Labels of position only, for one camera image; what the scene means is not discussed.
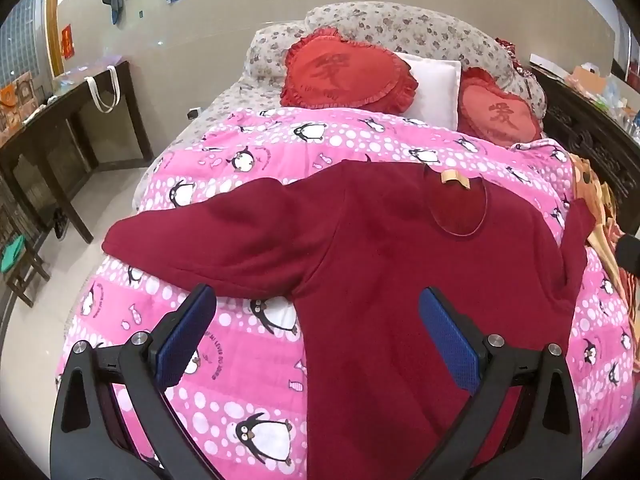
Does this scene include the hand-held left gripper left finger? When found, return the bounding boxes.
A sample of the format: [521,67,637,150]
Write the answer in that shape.
[49,282,218,480]

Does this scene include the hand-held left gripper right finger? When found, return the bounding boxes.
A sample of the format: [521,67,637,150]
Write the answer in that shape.
[415,287,585,480]

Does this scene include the dark red sweater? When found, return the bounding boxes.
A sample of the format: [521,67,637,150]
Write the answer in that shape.
[101,157,596,480]

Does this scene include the orange patterned cloth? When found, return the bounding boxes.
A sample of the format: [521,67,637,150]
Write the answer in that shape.
[570,155,640,311]

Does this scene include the pink penguin print blanket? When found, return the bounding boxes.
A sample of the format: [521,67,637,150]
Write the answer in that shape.
[57,107,636,480]

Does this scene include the dark carved wooden headboard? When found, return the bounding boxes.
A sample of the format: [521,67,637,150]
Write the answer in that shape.
[530,57,640,241]

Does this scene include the clutter of boxes and bottles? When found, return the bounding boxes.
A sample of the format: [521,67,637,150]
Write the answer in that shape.
[565,62,640,141]

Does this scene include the dark wooden stool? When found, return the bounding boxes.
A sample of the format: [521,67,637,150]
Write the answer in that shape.
[0,200,51,308]

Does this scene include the green cloth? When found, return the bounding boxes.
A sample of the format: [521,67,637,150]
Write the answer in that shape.
[0,240,26,273]

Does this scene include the red heart ruffled pillow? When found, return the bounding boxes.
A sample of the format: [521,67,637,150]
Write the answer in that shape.
[457,67,543,148]
[280,27,420,113]

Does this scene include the white pillow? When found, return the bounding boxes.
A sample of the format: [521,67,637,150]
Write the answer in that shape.
[397,52,463,131]

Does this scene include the dark wooden desk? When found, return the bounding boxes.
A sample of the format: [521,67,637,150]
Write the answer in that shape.
[0,60,153,246]

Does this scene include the white tote bag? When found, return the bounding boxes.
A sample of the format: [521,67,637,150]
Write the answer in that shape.
[84,65,122,113]

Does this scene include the clear plastic bag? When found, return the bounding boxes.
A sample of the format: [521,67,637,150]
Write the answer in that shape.
[52,55,123,96]

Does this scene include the orange printed boxes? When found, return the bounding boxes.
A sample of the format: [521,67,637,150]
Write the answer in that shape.
[0,72,37,131]

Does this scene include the floral pillow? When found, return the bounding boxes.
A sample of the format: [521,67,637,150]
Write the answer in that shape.
[245,22,308,93]

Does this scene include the glass block window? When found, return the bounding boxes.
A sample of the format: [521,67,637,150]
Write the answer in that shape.
[0,0,42,86]

